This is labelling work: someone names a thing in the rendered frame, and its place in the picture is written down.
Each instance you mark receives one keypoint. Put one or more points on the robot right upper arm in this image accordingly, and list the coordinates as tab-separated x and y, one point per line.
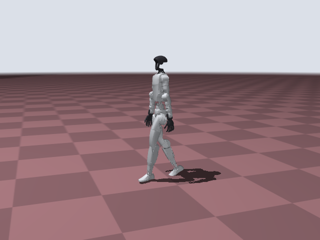
151	93

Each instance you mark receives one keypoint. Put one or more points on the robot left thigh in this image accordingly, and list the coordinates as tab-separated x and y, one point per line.
155	130

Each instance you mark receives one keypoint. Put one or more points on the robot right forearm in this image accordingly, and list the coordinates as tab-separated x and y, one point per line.
152	105

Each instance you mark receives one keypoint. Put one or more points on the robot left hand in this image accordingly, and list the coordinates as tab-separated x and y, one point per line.
170	124

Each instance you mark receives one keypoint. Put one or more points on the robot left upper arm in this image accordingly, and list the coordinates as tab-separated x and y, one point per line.
165	85

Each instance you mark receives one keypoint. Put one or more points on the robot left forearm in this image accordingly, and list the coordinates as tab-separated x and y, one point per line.
168	106

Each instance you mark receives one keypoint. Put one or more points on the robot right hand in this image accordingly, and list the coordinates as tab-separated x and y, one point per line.
148	119

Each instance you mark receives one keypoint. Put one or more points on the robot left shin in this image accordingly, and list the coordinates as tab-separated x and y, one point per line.
151	159

